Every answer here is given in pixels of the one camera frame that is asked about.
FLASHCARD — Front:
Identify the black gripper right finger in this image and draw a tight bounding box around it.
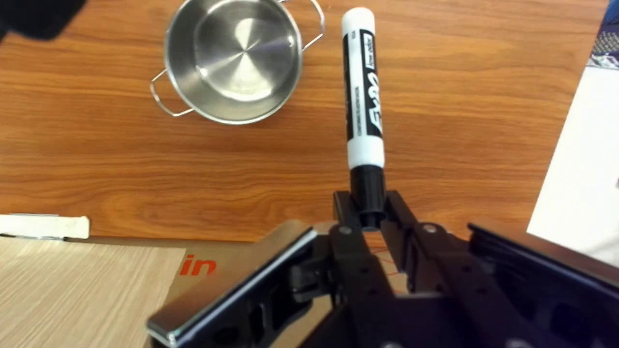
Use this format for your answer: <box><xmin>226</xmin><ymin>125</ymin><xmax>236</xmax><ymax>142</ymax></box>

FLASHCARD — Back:
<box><xmin>381</xmin><ymin>191</ymin><xmax>548</xmax><ymax>348</ymax></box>

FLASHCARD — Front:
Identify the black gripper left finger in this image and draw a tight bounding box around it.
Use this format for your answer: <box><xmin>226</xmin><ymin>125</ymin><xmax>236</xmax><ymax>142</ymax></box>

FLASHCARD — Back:
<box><xmin>298</xmin><ymin>191</ymin><xmax>406</xmax><ymax>348</ymax></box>

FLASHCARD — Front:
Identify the black and white marker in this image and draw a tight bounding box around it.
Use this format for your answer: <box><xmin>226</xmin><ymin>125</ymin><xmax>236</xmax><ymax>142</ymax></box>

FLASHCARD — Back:
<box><xmin>341</xmin><ymin>5</ymin><xmax>385</xmax><ymax>229</ymax></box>

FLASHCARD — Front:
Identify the small stainless steel pot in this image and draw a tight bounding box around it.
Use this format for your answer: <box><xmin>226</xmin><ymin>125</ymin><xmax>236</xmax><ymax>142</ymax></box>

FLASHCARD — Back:
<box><xmin>149</xmin><ymin>0</ymin><xmax>325</xmax><ymax>125</ymax></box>

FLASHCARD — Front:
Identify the brown cardboard panel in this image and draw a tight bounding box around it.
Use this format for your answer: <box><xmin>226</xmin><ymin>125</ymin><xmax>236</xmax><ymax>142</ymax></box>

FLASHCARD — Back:
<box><xmin>0</xmin><ymin>233</ymin><xmax>337</xmax><ymax>348</ymax></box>

